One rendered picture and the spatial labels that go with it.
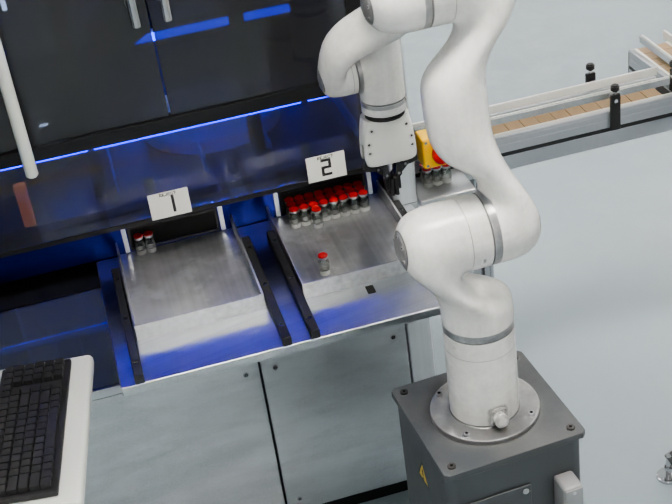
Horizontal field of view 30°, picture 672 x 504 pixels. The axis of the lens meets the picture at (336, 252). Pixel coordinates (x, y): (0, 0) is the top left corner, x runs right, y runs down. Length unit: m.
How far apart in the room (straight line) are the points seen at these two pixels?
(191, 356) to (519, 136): 0.97
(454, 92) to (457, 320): 0.39
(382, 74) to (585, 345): 1.71
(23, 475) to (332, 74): 0.90
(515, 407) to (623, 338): 1.66
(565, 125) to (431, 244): 1.09
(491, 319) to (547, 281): 2.04
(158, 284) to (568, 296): 1.71
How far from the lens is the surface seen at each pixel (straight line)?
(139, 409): 2.91
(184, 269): 2.67
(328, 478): 3.15
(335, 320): 2.43
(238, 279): 2.60
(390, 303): 2.46
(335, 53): 2.18
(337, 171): 2.68
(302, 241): 2.69
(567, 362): 3.72
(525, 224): 1.97
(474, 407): 2.13
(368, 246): 2.64
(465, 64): 1.86
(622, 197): 4.50
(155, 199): 2.63
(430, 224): 1.93
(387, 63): 2.25
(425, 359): 3.01
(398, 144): 2.35
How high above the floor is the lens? 2.27
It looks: 32 degrees down
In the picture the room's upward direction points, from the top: 8 degrees counter-clockwise
